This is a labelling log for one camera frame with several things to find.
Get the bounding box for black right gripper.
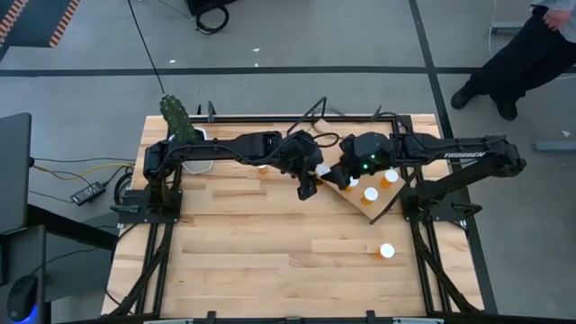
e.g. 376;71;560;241
330;132;393;190

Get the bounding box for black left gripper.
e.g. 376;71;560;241
287;130;325;203

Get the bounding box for white plant pot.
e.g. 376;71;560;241
182;127;215;175

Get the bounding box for person's black shoe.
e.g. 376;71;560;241
451;83;478;111
494;96;519;122

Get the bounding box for green cactus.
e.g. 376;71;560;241
159;94;203;144

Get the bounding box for black box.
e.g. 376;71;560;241
184;0;239;17

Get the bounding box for grey metal bar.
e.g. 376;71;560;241
534;140;576;153

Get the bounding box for person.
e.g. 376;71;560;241
451;0;576;122

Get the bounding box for black power adapter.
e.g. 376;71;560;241
70;181;107;207

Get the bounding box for blue-grey table leg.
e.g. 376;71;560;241
490;21;533;36

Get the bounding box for person's hand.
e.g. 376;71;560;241
542;7;572;32

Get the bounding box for dark side desk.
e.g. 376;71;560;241
0;202;119;324

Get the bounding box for dark grey screen panel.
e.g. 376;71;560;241
0;112;33;236

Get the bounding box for black computer mouse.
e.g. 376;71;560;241
6;274;40;324

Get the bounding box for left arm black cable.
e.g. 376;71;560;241
310;131;341;149

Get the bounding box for wooden tray with black frame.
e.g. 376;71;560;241
286;95;424;225

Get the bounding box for black table frame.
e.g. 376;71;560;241
107;101;485;324

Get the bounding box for coiled black cable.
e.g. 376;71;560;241
193;3;230;36

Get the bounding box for yellow floor cable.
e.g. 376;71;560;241
31;162;135;181

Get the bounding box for white floor cable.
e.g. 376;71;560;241
488;0;497;58

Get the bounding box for long black cable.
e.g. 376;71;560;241
127;0;167;96

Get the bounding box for thin black floor cable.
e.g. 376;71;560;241
31;157;136;163

